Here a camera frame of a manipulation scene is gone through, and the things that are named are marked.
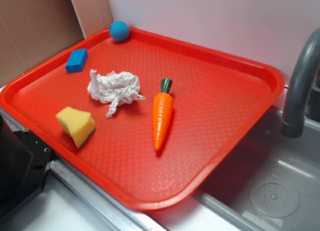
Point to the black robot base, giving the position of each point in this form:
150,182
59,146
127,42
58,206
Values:
24,163

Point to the grey toy faucet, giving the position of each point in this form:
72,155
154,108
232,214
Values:
303,94

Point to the orange toy carrot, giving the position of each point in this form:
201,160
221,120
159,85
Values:
162,110

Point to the crumpled white paper towel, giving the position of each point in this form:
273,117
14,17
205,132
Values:
114,89

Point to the red plastic tray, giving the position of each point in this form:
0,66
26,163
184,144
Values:
218,98

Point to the yellow sponge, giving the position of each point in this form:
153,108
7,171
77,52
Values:
79,125

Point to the blue crocheted ball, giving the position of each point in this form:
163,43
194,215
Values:
119,31

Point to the brown cardboard panel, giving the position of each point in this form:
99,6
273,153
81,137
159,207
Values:
32,31

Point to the grey plastic sink basin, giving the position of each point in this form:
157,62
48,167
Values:
267,183

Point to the blue rectangular block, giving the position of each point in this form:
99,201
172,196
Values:
77,61

